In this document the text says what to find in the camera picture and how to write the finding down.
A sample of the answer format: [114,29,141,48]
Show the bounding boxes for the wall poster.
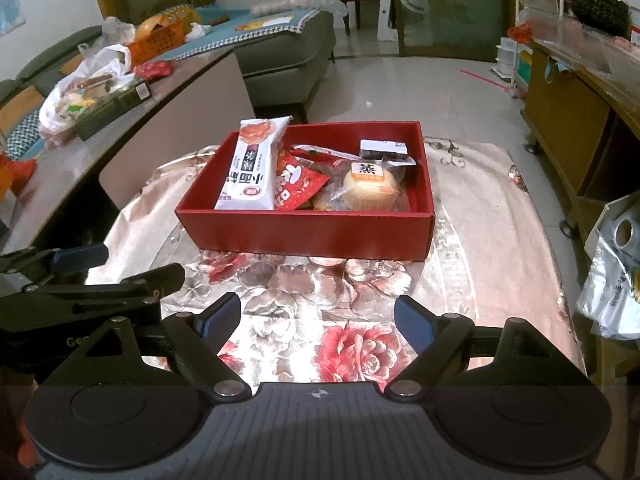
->
[0,0,26,36]

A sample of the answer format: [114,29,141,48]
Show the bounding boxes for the orange plastic basket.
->
[127,6,202,67]

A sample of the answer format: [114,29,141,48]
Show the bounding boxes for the red cardboard box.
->
[174,120,437,263]

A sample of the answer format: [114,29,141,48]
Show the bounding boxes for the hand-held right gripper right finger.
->
[384,295,566,402]

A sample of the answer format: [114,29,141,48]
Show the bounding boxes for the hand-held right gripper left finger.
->
[75,291,252,402]

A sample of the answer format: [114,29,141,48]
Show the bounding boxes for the round steamed cake packet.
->
[312,159,408,212]

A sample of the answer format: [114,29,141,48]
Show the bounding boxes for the glass sliding door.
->
[390,0,516,56]

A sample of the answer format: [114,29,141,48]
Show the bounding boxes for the dark green box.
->
[75,77,151,141]

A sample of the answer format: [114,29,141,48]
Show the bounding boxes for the snack packet with dark label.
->
[359,138,417,167]

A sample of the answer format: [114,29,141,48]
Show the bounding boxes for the wooden cabinet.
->
[520,40,640,241]

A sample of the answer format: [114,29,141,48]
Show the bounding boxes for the small wooden side table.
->
[339,0,391,36]

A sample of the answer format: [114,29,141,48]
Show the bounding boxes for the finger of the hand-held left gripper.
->
[0,242,109,282]
[22,262,187,313]

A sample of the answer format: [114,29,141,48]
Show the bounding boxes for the teal sofa blanket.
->
[165,5,321,61]

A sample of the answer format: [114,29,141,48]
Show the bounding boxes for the red crumpled bag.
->
[134,60,173,81]

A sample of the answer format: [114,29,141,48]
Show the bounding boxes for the dark knitted cloth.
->
[570,0,631,36]

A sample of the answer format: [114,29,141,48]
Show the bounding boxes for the white plastic bag of snacks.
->
[37,44,133,146]

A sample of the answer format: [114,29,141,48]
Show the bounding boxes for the red dotted snack packet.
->
[272,152,331,211]

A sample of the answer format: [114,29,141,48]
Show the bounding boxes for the clear plastic bag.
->
[575,195,640,341]

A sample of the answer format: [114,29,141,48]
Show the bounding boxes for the white noodle snack packet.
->
[214,116,293,212]

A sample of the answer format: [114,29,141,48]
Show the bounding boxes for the stack of white containers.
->
[495,37,516,81]

